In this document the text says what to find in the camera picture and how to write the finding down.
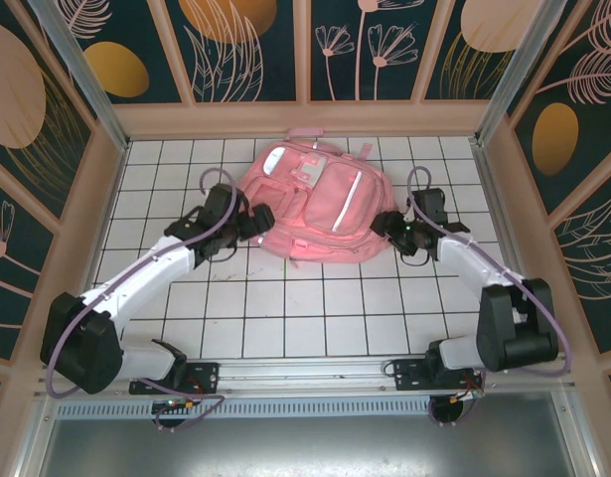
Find pink school backpack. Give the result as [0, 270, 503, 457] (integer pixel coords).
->
[234, 126, 400, 267]

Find dark panel with leaf outlines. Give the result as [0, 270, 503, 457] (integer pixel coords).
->
[164, 0, 300, 104]

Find yellow power connector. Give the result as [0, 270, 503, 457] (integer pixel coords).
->
[446, 389, 486, 404]

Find dark panel, large pale disc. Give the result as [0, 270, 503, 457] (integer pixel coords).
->
[0, 14, 95, 223]

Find grey metal sheet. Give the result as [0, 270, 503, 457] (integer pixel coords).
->
[16, 416, 599, 477]

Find dark panel with flower outlines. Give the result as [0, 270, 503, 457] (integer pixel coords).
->
[307, 0, 439, 104]

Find aluminium mounting rail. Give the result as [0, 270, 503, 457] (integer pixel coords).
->
[34, 353, 577, 399]

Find dark panel with gold oval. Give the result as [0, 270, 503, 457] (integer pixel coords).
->
[49, 0, 185, 105]

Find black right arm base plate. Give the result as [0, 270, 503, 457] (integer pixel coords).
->
[392, 357, 485, 395]

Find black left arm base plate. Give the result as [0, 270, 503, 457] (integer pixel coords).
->
[129, 361, 222, 397]

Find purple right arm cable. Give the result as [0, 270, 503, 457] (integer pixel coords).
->
[406, 165, 573, 375]

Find grey slotted cable duct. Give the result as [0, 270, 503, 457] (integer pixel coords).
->
[54, 399, 435, 420]

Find dark panel with small flower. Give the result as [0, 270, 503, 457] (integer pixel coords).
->
[0, 151, 58, 362]

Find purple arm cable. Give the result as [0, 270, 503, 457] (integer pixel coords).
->
[406, 165, 573, 375]
[45, 167, 236, 434]

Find dark panel oval and feather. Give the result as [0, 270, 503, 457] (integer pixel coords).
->
[506, 0, 611, 218]

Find aluminium corner post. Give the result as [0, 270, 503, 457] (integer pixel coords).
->
[29, 0, 132, 153]
[473, 0, 559, 148]

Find small circuit board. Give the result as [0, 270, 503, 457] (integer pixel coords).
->
[152, 397, 198, 414]

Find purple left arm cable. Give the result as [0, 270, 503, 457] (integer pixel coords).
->
[45, 167, 236, 434]

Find dark panel with feather outlines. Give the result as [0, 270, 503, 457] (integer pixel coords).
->
[552, 143, 611, 355]

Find dark panel, pale disc, fronds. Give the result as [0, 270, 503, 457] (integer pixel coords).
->
[422, 0, 542, 101]

